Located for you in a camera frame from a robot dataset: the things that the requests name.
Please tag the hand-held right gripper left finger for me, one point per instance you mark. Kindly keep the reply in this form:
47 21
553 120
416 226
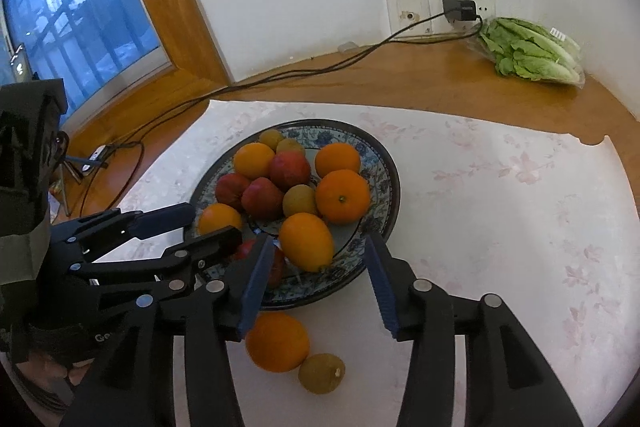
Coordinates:
255 287

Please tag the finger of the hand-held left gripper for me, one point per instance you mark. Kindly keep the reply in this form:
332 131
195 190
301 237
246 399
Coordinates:
165 216
215 244

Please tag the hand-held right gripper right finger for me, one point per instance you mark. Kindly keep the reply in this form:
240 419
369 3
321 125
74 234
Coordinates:
382 292

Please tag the large red apple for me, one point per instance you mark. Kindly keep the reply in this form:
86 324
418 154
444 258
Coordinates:
262 198

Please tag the blue patterned ceramic plate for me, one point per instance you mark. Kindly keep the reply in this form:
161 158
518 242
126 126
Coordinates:
350 232

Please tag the yellow-orange lemon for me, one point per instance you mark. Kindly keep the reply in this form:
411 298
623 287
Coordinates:
306 239

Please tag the orange with green calyx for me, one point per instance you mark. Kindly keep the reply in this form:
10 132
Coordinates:
350 207

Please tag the yellow-brown round fruit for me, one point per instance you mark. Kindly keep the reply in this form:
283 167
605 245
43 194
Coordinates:
320 374

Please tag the person's left hand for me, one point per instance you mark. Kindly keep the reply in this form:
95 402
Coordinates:
75 371

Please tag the small white device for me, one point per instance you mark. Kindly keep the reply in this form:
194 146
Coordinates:
96 155

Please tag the small tripod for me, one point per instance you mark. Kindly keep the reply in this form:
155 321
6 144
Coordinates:
65 192

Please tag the white floral tablecloth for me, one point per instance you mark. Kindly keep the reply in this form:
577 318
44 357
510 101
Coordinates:
500 232

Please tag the phone on tripod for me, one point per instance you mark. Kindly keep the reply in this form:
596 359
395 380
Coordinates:
17 64

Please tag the window glass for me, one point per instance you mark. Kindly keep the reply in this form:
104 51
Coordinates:
75 7

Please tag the small white plastic piece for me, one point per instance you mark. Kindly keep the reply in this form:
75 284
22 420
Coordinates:
347 47

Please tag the bagged green lettuce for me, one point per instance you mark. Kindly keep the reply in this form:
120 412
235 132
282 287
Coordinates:
525 52

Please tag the black power adapter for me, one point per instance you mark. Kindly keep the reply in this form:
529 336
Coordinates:
459 9

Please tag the white wall socket panel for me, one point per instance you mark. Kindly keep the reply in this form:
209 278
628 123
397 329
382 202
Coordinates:
486 9
400 7

